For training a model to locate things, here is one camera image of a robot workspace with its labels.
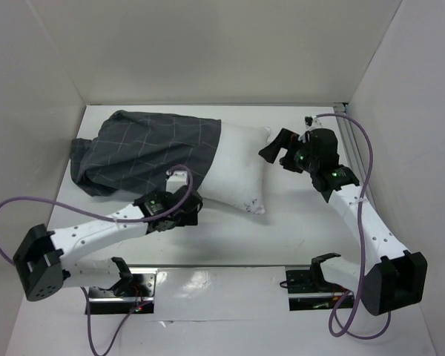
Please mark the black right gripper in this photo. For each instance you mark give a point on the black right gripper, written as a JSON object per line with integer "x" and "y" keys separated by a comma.
{"x": 288, "y": 149}

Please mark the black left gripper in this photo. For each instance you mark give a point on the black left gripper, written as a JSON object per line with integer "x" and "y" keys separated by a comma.
{"x": 190, "y": 219}

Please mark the white pillow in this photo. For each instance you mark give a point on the white pillow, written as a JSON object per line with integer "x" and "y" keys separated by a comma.
{"x": 235, "y": 176}

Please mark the dark grey checked pillowcase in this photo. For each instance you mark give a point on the dark grey checked pillowcase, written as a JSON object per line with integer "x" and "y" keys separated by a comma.
{"x": 133, "y": 151}

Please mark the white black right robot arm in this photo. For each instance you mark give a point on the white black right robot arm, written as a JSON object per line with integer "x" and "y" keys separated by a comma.
{"x": 394, "y": 276}

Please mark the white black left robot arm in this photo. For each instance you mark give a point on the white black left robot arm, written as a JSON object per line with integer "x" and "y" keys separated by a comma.
{"x": 47, "y": 261}

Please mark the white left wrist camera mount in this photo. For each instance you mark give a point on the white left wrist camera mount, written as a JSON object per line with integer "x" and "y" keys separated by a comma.
{"x": 176, "y": 180}

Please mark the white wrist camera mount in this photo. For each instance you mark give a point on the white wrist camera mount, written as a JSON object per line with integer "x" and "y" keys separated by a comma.
{"x": 311, "y": 123}
{"x": 176, "y": 180}

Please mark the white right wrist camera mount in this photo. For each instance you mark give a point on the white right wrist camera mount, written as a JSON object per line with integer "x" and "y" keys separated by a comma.
{"x": 311, "y": 123}

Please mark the aluminium frame rail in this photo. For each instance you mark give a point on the aluminium frame rail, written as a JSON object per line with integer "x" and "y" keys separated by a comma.
{"x": 347, "y": 133}

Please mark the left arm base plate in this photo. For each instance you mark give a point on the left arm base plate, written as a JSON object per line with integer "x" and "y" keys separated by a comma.
{"x": 137, "y": 298}

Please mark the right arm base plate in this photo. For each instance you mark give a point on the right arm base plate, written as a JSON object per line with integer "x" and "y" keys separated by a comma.
{"x": 304, "y": 295}

